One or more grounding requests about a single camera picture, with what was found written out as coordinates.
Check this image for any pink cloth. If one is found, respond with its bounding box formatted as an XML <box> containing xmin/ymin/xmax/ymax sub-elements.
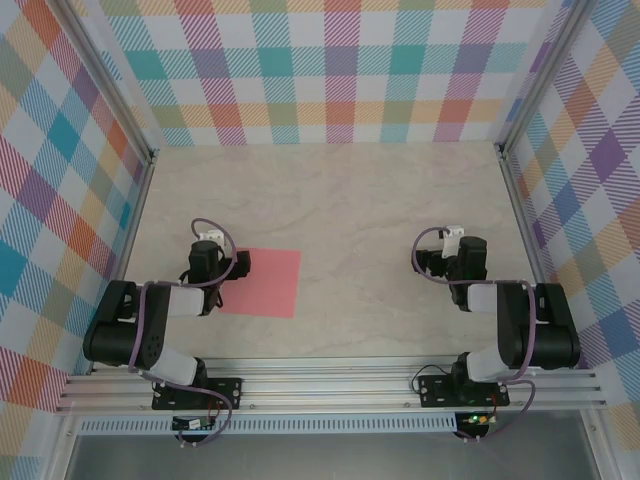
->
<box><xmin>218</xmin><ymin>248</ymin><xmax>303</xmax><ymax>319</ymax></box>

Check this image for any slotted white cable duct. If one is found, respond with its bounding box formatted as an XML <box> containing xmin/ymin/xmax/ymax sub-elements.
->
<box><xmin>79</xmin><ymin>412</ymin><xmax>459</xmax><ymax>435</ymax></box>

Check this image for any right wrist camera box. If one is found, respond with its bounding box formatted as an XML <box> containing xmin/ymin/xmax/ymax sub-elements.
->
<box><xmin>439</xmin><ymin>225</ymin><xmax>465</xmax><ymax>259</ymax></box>

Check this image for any aluminium frame post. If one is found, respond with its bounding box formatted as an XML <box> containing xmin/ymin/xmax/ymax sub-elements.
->
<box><xmin>494</xmin><ymin>0</ymin><xmax>594</xmax><ymax>151</ymax></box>
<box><xmin>52</xmin><ymin>0</ymin><xmax>161</xmax><ymax>166</ymax></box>

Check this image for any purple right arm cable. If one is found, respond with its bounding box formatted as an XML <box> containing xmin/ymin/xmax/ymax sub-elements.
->
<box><xmin>410</xmin><ymin>225</ymin><xmax>540</xmax><ymax>444</ymax></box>

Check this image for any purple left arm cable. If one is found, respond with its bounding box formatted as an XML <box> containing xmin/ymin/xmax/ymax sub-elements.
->
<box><xmin>127</xmin><ymin>217</ymin><xmax>239</xmax><ymax>449</ymax></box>

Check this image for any grey metal sheet panel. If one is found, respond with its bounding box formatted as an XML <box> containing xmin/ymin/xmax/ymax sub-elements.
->
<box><xmin>64</xmin><ymin>432</ymin><xmax>601</xmax><ymax>480</ymax></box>

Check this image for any aluminium side rail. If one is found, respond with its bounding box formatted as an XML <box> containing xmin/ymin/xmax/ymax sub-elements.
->
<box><xmin>497</xmin><ymin>144</ymin><xmax>571</xmax><ymax>369</ymax></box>
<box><xmin>89</xmin><ymin>152</ymin><xmax>159</xmax><ymax>376</ymax></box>

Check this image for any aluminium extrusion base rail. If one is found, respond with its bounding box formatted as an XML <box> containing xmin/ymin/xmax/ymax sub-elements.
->
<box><xmin>54</xmin><ymin>355</ymin><xmax>609</xmax><ymax>414</ymax></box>

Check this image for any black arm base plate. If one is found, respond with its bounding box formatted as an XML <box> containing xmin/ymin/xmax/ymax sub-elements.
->
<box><xmin>417</xmin><ymin>374</ymin><xmax>511</xmax><ymax>409</ymax></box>
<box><xmin>151</xmin><ymin>377</ymin><xmax>245</xmax><ymax>411</ymax></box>

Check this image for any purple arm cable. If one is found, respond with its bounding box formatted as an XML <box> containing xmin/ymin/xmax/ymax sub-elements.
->
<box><xmin>410</xmin><ymin>225</ymin><xmax>540</xmax><ymax>444</ymax></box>
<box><xmin>127</xmin><ymin>217</ymin><xmax>239</xmax><ymax>449</ymax></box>

